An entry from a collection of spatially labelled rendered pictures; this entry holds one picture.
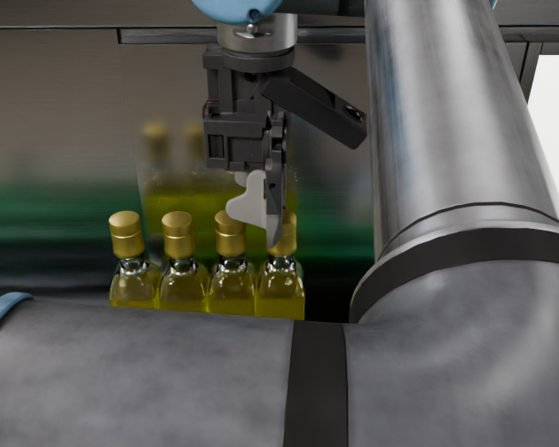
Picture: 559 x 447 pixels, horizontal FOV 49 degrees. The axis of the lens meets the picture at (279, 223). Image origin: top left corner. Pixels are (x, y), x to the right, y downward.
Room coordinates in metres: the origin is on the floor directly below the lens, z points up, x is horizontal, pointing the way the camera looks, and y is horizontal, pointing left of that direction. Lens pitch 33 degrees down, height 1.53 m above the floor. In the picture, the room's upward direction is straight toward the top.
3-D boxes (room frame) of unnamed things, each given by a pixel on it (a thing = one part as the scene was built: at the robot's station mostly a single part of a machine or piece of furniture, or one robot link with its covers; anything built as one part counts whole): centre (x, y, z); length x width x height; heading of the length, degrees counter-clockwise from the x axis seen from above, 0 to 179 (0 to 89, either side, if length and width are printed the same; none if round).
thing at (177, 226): (0.58, 0.11, 1.14); 0.04 x 0.04 x 0.04
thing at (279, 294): (0.58, 0.00, 0.99); 0.06 x 0.06 x 0.21; 0
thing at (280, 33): (0.58, 0.02, 1.37); 0.08 x 0.08 x 0.05
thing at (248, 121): (0.58, 0.03, 1.29); 0.09 x 0.08 x 0.12; 86
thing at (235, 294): (0.58, 0.06, 0.99); 0.06 x 0.06 x 0.21; 1
